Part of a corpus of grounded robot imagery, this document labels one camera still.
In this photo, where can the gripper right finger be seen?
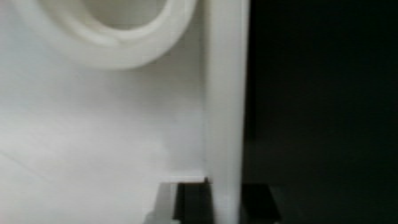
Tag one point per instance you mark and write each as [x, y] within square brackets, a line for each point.
[260, 211]

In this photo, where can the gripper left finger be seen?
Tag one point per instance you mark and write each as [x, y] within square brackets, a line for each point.
[182, 204]

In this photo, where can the white square table top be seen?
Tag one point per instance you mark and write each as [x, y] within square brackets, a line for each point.
[121, 109]

